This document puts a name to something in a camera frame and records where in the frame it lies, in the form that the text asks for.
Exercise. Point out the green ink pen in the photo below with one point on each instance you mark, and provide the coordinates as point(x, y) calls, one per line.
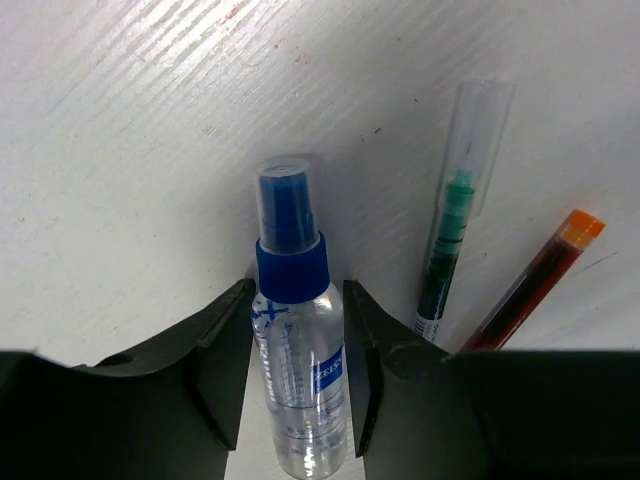
point(479, 118)

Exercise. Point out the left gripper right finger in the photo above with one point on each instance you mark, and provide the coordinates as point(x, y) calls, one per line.
point(389, 366)

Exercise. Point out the blue cap spray bottle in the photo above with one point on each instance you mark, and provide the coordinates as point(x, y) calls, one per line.
point(297, 321)

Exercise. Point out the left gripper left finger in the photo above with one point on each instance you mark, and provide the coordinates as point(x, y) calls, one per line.
point(211, 348)

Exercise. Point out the red ink pen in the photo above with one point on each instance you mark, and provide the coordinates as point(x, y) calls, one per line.
point(540, 276)

